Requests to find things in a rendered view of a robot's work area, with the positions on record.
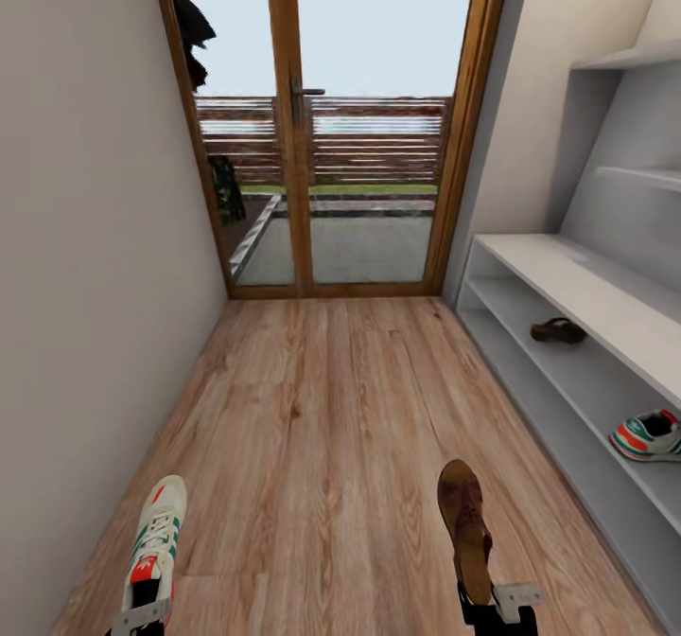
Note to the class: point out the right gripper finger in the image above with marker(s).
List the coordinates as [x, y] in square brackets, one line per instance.
[467, 606]

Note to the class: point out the sandal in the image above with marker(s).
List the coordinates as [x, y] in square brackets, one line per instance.
[459, 498]
[566, 332]

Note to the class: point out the door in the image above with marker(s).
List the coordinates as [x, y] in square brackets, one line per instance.
[332, 136]

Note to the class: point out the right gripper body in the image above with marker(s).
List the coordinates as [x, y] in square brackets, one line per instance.
[487, 622]

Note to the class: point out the gym shoe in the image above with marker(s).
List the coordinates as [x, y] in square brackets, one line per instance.
[654, 436]
[152, 564]

